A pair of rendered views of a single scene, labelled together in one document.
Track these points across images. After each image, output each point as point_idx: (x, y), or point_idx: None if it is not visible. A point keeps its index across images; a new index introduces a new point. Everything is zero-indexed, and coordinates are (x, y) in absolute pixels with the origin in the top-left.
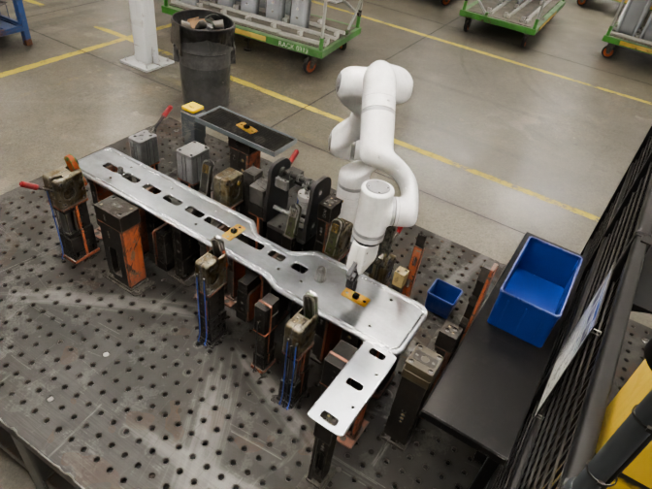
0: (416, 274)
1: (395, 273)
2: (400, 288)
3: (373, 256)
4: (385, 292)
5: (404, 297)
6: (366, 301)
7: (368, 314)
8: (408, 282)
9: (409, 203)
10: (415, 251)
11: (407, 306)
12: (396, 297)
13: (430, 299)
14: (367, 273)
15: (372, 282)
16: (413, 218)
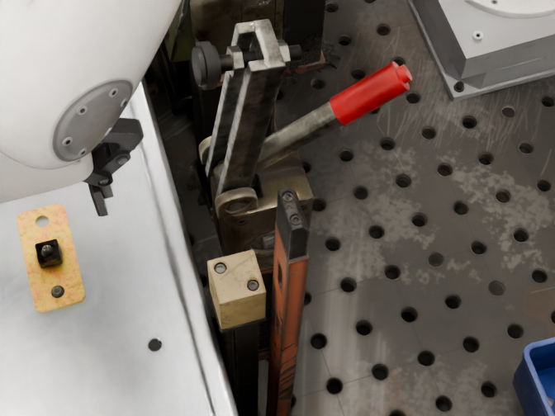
0: (297, 319)
1: (207, 267)
2: (220, 326)
3: (20, 175)
4: (168, 304)
5: (206, 366)
6: (64, 295)
7: (16, 347)
8: (551, 264)
9: (13, 54)
10: (278, 248)
11: (181, 406)
12: (183, 347)
13: (525, 374)
14: (448, 154)
15: (165, 238)
16: (16, 144)
